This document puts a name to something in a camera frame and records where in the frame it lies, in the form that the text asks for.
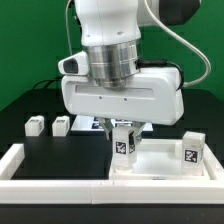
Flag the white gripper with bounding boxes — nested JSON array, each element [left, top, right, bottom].
[[62, 67, 184, 142]]

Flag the white square table top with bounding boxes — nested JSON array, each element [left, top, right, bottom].
[[109, 139, 211, 181]]

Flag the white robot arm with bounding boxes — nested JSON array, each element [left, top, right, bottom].
[[58, 0, 201, 134]]

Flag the white U-shaped obstacle fence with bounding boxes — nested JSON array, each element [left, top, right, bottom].
[[0, 144, 224, 204]]

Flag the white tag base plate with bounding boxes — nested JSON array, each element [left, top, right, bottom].
[[70, 114, 154, 133]]

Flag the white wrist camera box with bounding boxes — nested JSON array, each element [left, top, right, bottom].
[[58, 51, 90, 76]]

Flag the black cables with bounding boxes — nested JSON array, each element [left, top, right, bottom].
[[32, 77, 64, 90]]

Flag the white cable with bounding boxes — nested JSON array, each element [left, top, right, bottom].
[[65, 0, 77, 56]]

